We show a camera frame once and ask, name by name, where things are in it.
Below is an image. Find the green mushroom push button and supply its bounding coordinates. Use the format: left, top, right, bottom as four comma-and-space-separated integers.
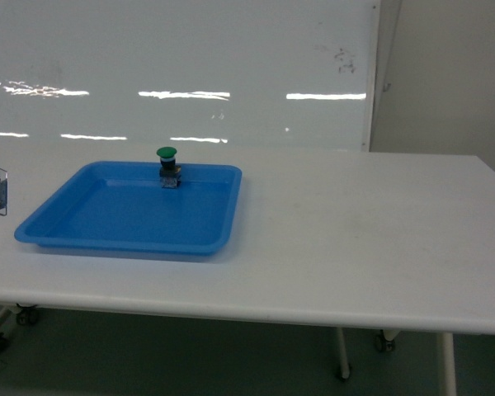
156, 146, 182, 189

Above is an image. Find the white glossy back board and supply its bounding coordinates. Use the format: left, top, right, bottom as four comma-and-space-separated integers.
0, 1, 380, 151

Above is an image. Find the blue plastic tray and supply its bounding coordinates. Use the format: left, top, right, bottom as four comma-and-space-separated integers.
14, 161, 242, 256

